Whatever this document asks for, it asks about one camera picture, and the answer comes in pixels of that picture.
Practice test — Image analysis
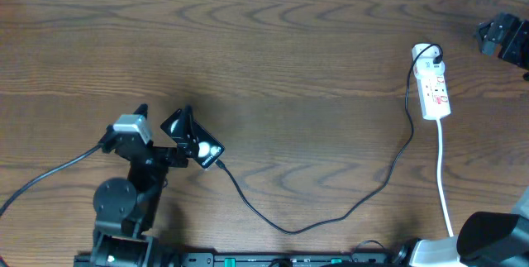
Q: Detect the black charging cable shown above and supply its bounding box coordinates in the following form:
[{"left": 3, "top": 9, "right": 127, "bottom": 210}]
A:
[{"left": 214, "top": 44, "right": 444, "bottom": 236}]

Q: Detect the black flip smartphone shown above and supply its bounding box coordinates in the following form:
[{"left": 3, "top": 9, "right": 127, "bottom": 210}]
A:
[{"left": 160, "top": 113, "right": 225, "bottom": 169}]

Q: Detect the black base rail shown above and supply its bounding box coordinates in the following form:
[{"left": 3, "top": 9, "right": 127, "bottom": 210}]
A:
[{"left": 74, "top": 252, "right": 407, "bottom": 267}]

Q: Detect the white USB charger adapter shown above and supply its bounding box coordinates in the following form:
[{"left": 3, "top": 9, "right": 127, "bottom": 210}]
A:
[{"left": 412, "top": 43, "right": 446, "bottom": 78}]

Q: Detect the white power strip cord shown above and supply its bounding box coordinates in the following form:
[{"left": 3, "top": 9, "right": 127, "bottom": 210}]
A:
[{"left": 436, "top": 118, "right": 455, "bottom": 239}]

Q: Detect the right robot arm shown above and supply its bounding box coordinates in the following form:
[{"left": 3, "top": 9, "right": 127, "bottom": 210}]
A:
[{"left": 393, "top": 12, "right": 528, "bottom": 267}]

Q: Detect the white power strip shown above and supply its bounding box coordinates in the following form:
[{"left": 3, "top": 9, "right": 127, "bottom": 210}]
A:
[{"left": 413, "top": 60, "right": 451, "bottom": 121}]

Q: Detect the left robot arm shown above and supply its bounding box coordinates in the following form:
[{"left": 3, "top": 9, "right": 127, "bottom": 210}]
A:
[{"left": 88, "top": 104, "right": 198, "bottom": 266}]

